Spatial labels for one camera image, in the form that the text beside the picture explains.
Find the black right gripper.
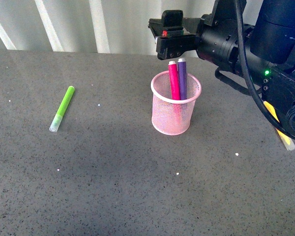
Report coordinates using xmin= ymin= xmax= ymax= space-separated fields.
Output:
xmin=148 ymin=0 xmax=241 ymax=74

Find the purple marker pen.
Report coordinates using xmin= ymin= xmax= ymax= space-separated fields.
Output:
xmin=177 ymin=58 xmax=187 ymax=100

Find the pink marker pen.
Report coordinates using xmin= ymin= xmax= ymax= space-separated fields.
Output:
xmin=168 ymin=61 xmax=180 ymax=100

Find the pink mesh pen cup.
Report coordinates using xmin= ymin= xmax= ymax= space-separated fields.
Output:
xmin=150 ymin=71 xmax=202 ymax=135

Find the white curtain backdrop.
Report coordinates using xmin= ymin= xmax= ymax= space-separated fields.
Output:
xmin=0 ymin=0 xmax=264 ymax=57

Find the yellow marker pen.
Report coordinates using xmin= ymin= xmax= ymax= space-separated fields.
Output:
xmin=263 ymin=101 xmax=295 ymax=151

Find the green marker pen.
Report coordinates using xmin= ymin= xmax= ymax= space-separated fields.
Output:
xmin=49 ymin=86 xmax=75 ymax=132

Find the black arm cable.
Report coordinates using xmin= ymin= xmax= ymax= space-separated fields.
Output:
xmin=235 ymin=0 xmax=295 ymax=143

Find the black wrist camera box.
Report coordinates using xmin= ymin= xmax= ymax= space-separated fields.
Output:
xmin=161 ymin=10 xmax=184 ymax=37

